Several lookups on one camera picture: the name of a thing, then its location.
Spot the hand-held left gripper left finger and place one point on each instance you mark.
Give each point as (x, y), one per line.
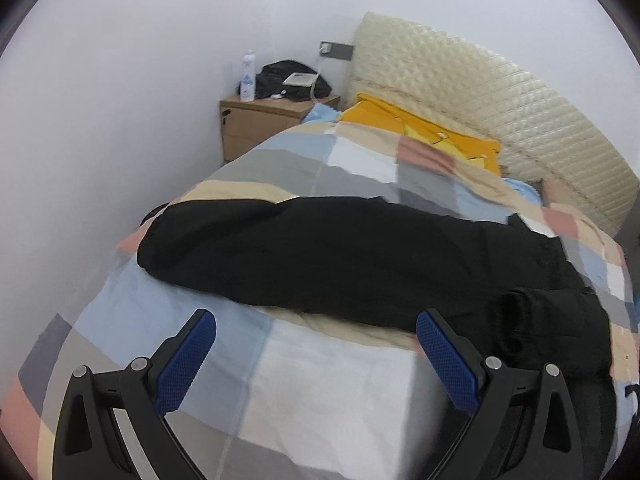
(185, 360)

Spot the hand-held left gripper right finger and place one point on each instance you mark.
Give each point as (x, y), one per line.
(447, 362)

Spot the black padded jacket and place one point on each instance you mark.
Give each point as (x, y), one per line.
(325, 255)

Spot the checked patchwork blanket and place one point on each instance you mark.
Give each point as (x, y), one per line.
(280, 400)

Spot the beige pink pillow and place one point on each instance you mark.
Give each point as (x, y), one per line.
(555, 191)

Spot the yellow pillow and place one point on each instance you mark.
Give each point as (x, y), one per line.
(425, 130)

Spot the wooden nightstand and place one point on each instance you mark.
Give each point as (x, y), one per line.
(255, 125)

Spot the cream quilted headboard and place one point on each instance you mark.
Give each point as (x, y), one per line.
(500, 105)

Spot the light blue bed sheet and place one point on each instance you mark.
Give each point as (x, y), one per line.
(320, 114)

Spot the clear water bottle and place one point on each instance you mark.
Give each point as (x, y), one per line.
(248, 77)

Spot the black bag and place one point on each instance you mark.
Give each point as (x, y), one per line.
(280, 80)

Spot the white small box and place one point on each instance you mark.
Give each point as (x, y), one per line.
(299, 79)

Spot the grey wall socket panel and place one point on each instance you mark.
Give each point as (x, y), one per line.
(337, 50)

